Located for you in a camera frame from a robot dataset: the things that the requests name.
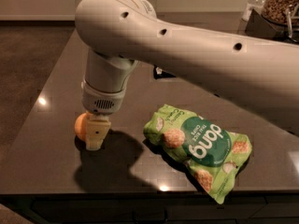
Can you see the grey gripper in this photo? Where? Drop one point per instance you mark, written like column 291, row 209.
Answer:
column 101, row 101

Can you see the orange fruit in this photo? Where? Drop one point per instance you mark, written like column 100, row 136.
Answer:
column 80, row 126

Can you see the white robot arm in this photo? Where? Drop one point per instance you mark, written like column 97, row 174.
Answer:
column 259, row 75

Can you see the black snack packet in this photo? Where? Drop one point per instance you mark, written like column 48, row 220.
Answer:
column 159, row 73

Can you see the green Dang chips bag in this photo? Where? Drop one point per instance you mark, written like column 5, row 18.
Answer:
column 212, row 155

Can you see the black dispenser base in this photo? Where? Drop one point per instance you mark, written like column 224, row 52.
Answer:
column 259, row 27

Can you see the clear plastic bottle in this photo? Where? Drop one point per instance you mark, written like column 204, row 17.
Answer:
column 250, row 6

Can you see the glass jar of cereal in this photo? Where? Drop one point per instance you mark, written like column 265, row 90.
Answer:
column 275, row 11

